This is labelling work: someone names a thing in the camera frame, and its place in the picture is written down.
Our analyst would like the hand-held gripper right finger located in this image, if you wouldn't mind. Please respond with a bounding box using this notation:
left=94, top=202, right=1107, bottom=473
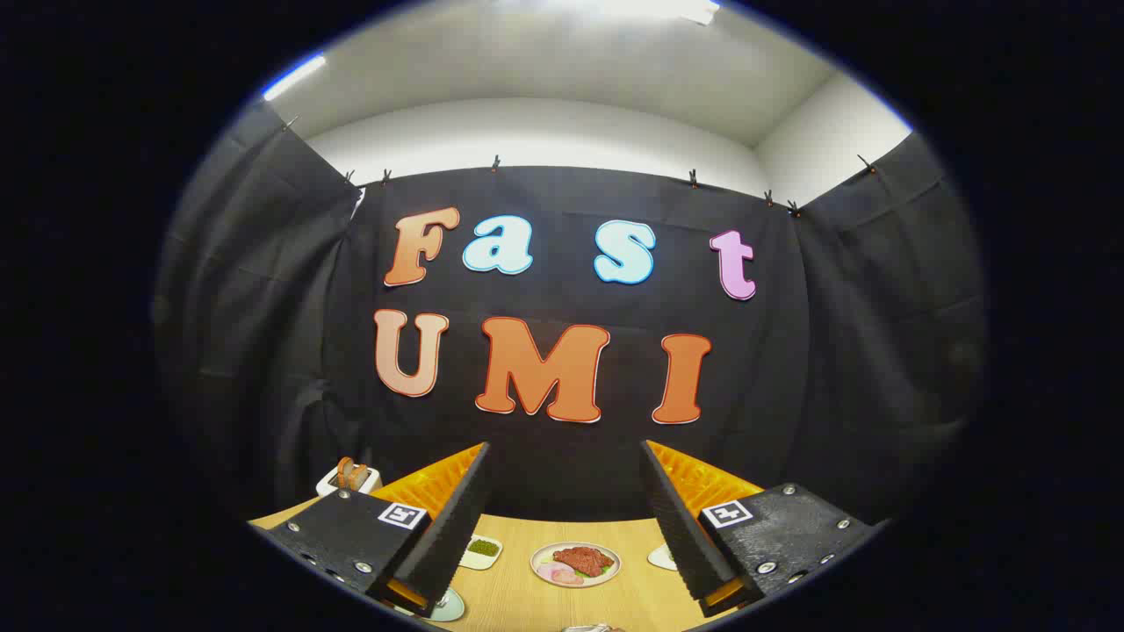
left=639, top=439, right=883, bottom=619

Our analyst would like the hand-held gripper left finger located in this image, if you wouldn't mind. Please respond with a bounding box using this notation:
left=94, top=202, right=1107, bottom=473
left=262, top=442, right=493, bottom=618

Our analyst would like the white divided dish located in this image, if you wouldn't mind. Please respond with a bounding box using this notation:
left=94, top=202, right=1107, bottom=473
left=458, top=535, right=504, bottom=571

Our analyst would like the light blue round plate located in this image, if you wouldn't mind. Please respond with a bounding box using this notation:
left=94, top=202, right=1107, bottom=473
left=420, top=586, right=466, bottom=623

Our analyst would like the beige round plate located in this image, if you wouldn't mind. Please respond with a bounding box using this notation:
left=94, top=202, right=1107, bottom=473
left=530, top=542, right=622, bottom=588

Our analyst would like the brown steak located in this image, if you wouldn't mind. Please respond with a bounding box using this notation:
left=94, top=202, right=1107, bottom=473
left=552, top=546, right=616, bottom=578

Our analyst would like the white toaster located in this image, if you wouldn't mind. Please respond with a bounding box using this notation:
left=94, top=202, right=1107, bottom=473
left=316, top=463, right=381, bottom=498

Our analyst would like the row of black cloth clips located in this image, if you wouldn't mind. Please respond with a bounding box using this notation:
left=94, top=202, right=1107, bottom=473
left=281, top=114, right=879, bottom=219

